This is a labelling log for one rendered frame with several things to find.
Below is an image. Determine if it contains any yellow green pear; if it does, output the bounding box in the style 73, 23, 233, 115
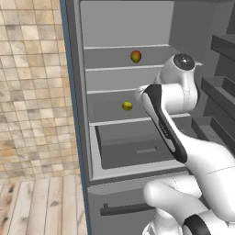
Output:
121, 101, 133, 112

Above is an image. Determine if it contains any grey fridge crisper drawer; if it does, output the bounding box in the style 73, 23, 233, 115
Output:
95, 116, 201, 171

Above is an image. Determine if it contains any red green mango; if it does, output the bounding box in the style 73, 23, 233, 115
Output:
129, 50, 142, 64

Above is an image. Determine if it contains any grey fridge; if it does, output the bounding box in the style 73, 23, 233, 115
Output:
60, 0, 235, 235

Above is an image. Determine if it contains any grey fridge door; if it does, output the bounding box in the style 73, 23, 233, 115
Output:
190, 0, 235, 154

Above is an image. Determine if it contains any grey freezer drawer front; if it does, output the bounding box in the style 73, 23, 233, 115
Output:
87, 171, 196, 235

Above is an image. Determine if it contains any black freezer drawer handle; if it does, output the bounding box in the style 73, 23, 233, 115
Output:
99, 202, 156, 217

